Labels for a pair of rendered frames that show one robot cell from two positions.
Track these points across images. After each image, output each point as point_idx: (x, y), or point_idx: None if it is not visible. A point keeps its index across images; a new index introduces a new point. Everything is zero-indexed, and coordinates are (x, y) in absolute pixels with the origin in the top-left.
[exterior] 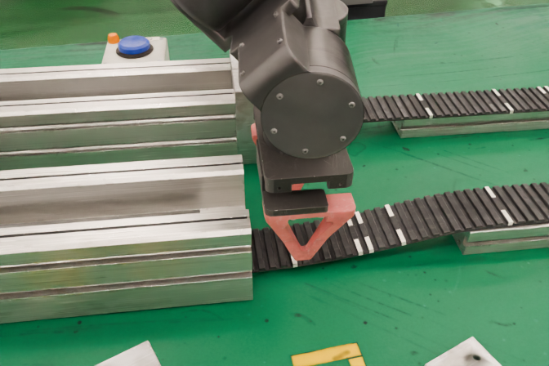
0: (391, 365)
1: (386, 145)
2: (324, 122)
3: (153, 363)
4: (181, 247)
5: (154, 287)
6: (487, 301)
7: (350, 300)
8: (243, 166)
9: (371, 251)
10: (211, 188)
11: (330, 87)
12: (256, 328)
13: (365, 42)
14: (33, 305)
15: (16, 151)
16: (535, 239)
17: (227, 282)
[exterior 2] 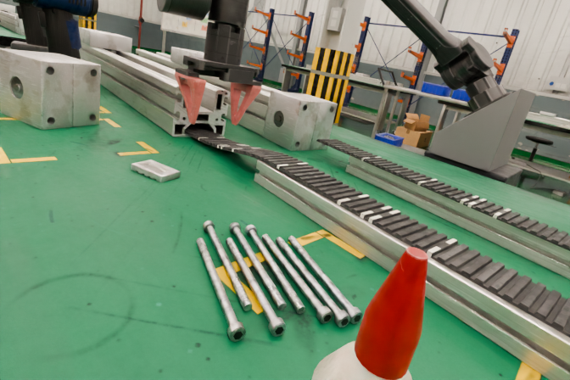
0: (149, 159)
1: (331, 167)
2: None
3: (90, 64)
4: (163, 86)
5: (155, 108)
6: (219, 184)
7: (188, 153)
8: (220, 90)
9: (221, 147)
10: (207, 95)
11: None
12: (155, 136)
13: (433, 167)
14: (137, 101)
15: None
16: (288, 193)
17: (168, 117)
